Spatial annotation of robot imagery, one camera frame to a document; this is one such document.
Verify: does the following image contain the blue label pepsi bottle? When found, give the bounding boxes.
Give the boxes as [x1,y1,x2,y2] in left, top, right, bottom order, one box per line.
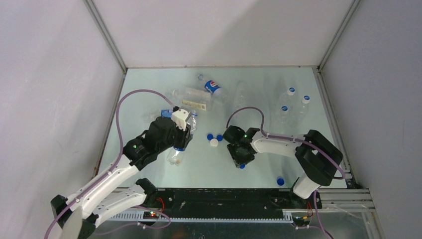
[166,114,199,166]

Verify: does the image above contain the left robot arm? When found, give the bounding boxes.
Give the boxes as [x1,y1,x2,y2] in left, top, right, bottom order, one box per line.
[45,108,192,239]

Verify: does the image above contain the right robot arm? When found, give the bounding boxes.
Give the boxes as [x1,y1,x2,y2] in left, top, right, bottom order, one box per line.
[222,125,345,208]

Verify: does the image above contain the yellow label clear bottle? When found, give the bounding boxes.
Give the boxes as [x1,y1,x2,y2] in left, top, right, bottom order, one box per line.
[170,87,213,111]

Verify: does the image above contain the white bottle cap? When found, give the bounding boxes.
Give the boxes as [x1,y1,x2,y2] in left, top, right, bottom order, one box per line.
[210,138,219,147]

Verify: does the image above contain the small blue label bottle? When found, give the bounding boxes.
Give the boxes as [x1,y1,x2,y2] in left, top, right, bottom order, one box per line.
[142,109,198,123]

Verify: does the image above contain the pepsi logo bottle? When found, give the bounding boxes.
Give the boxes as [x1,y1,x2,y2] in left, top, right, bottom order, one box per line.
[197,74,228,103]

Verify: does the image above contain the capped clear bottle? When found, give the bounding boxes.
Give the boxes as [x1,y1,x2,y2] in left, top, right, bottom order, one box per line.
[270,105,290,133]
[276,87,297,111]
[289,95,310,128]

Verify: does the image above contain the clear unlabelled bottle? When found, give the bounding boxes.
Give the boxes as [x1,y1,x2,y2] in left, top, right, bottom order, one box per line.
[230,81,248,112]

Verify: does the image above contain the left circuit board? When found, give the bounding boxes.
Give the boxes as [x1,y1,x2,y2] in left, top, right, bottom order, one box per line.
[142,211,160,220]

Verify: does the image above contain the circuit board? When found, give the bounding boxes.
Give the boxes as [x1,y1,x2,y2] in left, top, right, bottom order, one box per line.
[142,211,160,220]
[292,216,312,230]

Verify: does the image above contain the right circuit board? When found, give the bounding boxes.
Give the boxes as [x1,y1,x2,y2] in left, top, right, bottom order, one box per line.
[292,216,312,230]

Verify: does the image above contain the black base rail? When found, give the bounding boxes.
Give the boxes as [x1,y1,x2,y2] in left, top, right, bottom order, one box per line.
[155,188,298,220]

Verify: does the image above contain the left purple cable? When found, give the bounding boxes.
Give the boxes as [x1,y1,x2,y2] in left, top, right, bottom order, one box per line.
[43,89,176,239]

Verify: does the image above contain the purple cable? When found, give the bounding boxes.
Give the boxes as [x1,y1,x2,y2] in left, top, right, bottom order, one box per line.
[226,107,347,239]
[43,89,176,239]

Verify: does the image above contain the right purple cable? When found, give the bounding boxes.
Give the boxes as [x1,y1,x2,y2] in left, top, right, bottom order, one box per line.
[226,107,347,239]

